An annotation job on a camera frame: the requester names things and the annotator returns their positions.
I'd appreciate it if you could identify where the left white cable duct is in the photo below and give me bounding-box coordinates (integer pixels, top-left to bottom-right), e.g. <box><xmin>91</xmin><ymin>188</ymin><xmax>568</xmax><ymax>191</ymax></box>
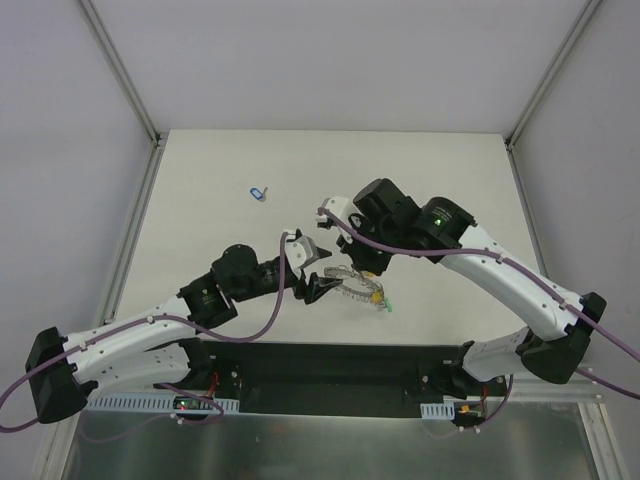
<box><xmin>85</xmin><ymin>393</ymin><xmax>217</xmax><ymax>415</ymax></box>

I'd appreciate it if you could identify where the aluminium frame post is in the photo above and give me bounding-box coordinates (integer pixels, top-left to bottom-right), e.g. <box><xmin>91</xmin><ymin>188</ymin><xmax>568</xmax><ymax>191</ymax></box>
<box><xmin>76</xmin><ymin>0</ymin><xmax>163</xmax><ymax>146</ymax></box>
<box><xmin>505</xmin><ymin>0</ymin><xmax>605</xmax><ymax>152</ymax></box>

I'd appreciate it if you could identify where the blue tagged key on table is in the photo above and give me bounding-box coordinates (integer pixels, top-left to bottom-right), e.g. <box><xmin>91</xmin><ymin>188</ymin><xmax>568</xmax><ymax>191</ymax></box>
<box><xmin>249</xmin><ymin>187</ymin><xmax>268</xmax><ymax>202</ymax></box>

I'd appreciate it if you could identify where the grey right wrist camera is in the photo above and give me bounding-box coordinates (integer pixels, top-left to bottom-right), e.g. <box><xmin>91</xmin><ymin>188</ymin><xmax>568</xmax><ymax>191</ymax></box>
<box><xmin>315</xmin><ymin>196</ymin><xmax>352</xmax><ymax>229</ymax></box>

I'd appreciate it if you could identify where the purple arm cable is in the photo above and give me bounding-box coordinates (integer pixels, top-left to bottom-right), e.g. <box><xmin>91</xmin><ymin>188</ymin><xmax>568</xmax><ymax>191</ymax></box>
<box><xmin>317</xmin><ymin>207</ymin><xmax>640</xmax><ymax>436</ymax></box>
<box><xmin>0</xmin><ymin>232</ymin><xmax>291</xmax><ymax>444</ymax></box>

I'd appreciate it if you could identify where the right side frame rail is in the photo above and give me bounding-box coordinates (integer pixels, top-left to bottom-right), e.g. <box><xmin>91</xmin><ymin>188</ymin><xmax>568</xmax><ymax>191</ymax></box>
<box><xmin>505</xmin><ymin>146</ymin><xmax>549</xmax><ymax>278</ymax></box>

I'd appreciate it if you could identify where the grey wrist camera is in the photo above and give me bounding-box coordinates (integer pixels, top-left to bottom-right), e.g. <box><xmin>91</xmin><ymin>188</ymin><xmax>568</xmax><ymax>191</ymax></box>
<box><xmin>315</xmin><ymin>196</ymin><xmax>352</xmax><ymax>229</ymax></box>
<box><xmin>284</xmin><ymin>230</ymin><xmax>320</xmax><ymax>278</ymax></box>

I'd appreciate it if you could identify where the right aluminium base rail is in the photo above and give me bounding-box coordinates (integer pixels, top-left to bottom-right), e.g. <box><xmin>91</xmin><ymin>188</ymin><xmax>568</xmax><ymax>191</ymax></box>
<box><xmin>510</xmin><ymin>374</ymin><xmax>603</xmax><ymax>403</ymax></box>

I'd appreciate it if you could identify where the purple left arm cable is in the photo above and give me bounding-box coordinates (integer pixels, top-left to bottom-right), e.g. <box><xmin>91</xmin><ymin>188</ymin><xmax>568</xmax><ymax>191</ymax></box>
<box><xmin>0</xmin><ymin>232</ymin><xmax>291</xmax><ymax>444</ymax></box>

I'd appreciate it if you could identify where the large metal keyring with rings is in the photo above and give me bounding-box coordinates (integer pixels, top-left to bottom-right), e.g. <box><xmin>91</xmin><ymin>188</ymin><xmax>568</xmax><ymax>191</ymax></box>
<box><xmin>323</xmin><ymin>265</ymin><xmax>387</xmax><ymax>308</ymax></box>

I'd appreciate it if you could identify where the frame rail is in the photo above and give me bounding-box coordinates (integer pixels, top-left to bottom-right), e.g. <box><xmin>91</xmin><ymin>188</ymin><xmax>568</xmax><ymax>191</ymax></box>
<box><xmin>90</xmin><ymin>137</ymin><xmax>167</xmax><ymax>330</ymax></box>
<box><xmin>505</xmin><ymin>146</ymin><xmax>549</xmax><ymax>278</ymax></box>

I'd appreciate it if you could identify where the right aluminium frame post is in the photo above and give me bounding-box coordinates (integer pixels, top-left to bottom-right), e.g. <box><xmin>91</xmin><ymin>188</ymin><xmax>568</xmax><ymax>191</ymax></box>
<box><xmin>505</xmin><ymin>0</ymin><xmax>605</xmax><ymax>152</ymax></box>

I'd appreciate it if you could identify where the right white cable duct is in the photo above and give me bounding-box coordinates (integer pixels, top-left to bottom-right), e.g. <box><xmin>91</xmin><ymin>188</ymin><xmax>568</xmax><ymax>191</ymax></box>
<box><xmin>420</xmin><ymin>401</ymin><xmax>455</xmax><ymax>421</ymax></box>

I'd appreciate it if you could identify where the left aluminium frame post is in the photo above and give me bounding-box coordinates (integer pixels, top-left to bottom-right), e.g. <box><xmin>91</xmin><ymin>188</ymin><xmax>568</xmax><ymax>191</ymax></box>
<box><xmin>76</xmin><ymin>0</ymin><xmax>163</xmax><ymax>146</ymax></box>

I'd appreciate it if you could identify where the white cable duct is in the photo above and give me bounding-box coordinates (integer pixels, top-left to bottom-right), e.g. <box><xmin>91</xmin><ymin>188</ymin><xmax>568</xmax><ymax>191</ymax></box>
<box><xmin>85</xmin><ymin>393</ymin><xmax>217</xmax><ymax>415</ymax></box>
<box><xmin>420</xmin><ymin>401</ymin><xmax>455</xmax><ymax>421</ymax></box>

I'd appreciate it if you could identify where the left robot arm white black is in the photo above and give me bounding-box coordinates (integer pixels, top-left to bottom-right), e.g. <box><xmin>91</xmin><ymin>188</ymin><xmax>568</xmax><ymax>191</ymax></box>
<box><xmin>25</xmin><ymin>230</ymin><xmax>338</xmax><ymax>424</ymax></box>

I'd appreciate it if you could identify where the left side frame rail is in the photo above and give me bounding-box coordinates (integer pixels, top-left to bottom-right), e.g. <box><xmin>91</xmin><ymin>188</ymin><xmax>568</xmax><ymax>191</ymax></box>
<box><xmin>90</xmin><ymin>137</ymin><xmax>167</xmax><ymax>330</ymax></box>

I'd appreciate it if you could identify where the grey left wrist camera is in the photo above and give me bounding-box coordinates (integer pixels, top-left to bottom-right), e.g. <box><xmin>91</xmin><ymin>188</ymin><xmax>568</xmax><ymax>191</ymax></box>
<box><xmin>284</xmin><ymin>230</ymin><xmax>320</xmax><ymax>278</ymax></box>

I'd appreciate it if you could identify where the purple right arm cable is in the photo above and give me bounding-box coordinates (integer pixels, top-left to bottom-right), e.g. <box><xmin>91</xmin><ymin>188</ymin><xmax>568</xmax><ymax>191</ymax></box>
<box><xmin>317</xmin><ymin>207</ymin><xmax>640</xmax><ymax>436</ymax></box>

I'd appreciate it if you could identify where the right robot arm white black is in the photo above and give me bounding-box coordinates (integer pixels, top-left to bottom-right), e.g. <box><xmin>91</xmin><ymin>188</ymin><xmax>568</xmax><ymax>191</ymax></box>
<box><xmin>317</xmin><ymin>178</ymin><xmax>607</xmax><ymax>399</ymax></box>

